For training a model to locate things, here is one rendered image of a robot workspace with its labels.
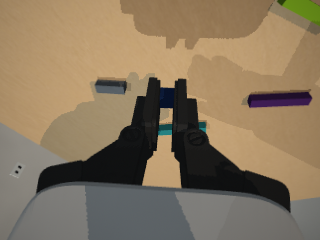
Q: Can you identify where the purple rod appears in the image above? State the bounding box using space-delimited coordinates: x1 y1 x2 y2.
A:
247 92 313 108

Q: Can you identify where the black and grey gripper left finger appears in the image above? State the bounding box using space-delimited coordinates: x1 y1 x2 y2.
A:
36 77 160 193

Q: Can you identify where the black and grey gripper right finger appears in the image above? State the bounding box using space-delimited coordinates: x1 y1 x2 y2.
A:
171 79 291 213

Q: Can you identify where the turquoise rod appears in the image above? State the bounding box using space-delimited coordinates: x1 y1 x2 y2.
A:
158 122 206 136

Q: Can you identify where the grey rod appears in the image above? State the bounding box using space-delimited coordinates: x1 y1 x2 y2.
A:
95 80 126 95

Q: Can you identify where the small blue block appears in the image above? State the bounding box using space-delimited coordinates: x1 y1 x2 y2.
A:
160 87 174 109

